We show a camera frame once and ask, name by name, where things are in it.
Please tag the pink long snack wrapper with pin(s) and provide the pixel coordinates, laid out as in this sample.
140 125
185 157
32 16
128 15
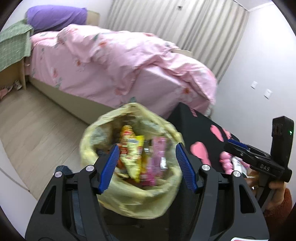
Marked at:
154 162

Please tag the green white snack bag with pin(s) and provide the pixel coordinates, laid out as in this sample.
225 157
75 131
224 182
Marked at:
239 165

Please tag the green checked cloth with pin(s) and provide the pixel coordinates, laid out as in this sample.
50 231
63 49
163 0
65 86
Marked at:
15 44

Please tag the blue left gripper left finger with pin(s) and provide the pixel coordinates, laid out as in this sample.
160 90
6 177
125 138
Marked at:
106 164

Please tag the yellow wafer snack packet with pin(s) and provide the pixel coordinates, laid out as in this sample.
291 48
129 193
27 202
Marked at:
133 159

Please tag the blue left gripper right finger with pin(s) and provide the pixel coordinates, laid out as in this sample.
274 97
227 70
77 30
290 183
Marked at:
189 173

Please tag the yellow plastic trash bag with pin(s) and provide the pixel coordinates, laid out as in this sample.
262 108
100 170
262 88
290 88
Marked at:
122 197

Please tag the red orange snack packet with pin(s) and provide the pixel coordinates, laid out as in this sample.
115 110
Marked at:
122 154

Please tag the red sleeve right forearm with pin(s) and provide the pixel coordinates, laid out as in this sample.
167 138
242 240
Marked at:
276 217

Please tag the white wall switch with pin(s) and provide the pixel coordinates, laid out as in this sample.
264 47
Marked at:
268 93

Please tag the pink floral duvet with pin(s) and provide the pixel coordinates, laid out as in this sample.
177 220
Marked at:
111 68

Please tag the purple pillow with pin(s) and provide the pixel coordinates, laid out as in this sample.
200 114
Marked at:
54 17

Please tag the wooden bedside cabinet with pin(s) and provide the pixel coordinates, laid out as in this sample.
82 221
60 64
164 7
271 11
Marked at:
12 73

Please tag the white wall socket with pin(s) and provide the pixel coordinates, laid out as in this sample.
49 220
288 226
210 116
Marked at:
254 85

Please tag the black pink heart table mat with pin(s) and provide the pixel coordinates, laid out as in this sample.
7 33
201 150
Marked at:
203 138

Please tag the pink caterpillar toy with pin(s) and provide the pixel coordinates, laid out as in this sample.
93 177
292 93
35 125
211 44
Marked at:
225 160

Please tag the person's right hand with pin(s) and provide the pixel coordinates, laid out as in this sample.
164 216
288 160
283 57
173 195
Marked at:
277 186

